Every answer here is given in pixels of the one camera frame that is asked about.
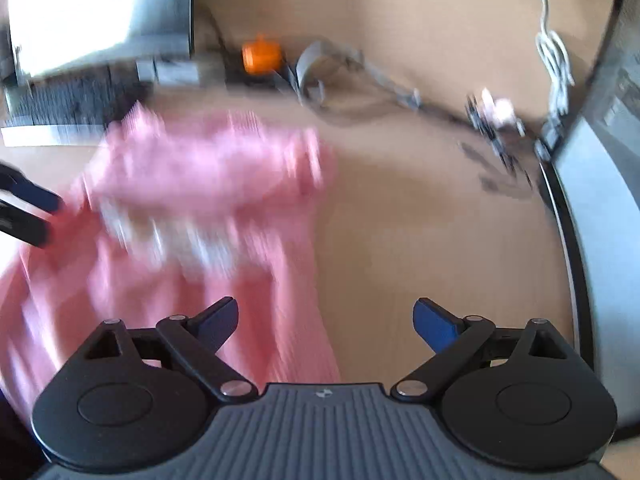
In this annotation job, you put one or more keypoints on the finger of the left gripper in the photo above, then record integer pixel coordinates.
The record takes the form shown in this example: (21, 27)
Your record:
(23, 225)
(13, 181)

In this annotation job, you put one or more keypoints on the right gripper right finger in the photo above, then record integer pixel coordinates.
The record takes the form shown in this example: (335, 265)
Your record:
(521, 398)

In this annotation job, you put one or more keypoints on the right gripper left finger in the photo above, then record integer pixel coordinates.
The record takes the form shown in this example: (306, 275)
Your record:
(130, 399)

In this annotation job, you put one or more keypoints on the pink knitted garment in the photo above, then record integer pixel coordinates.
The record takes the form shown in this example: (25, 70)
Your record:
(167, 218)

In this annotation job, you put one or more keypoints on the black keyboard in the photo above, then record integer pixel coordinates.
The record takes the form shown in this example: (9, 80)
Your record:
(83, 101)

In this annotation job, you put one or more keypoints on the black curved monitor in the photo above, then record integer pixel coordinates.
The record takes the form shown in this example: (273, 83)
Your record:
(53, 36)

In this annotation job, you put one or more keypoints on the silver monitor stand base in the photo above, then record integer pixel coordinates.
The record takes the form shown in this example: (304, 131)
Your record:
(200, 71)

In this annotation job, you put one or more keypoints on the computer case glass panel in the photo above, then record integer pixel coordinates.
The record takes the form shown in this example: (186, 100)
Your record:
(592, 182)

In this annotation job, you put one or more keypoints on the black hub box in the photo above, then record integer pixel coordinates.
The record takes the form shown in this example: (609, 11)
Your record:
(281, 79)

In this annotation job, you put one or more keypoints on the orange pumpkin figurine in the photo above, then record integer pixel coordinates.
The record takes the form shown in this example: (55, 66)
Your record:
(261, 56)

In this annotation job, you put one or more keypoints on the white cable tie clump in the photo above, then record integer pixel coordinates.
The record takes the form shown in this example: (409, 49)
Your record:
(486, 111)

